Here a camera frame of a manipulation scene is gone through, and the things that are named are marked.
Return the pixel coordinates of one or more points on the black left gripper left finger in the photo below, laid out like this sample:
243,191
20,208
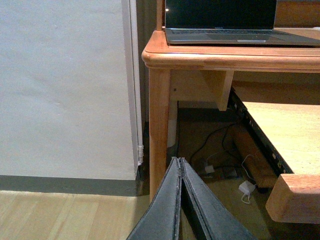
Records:
161,221

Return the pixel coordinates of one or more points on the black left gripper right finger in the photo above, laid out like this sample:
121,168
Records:
207,216

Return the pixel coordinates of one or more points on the white power adapter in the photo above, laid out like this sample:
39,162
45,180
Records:
247,187

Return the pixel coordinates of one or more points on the wooden keyboard tray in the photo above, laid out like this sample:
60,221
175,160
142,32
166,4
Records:
294,130

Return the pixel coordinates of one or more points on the wooden desk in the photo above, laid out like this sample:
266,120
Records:
217,66

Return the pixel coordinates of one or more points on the grey open laptop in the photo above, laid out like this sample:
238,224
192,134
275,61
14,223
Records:
227,22

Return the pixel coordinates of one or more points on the black drawer slide rail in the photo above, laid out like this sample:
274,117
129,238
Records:
268,150

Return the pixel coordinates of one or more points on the white wall conduit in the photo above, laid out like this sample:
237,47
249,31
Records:
136,75

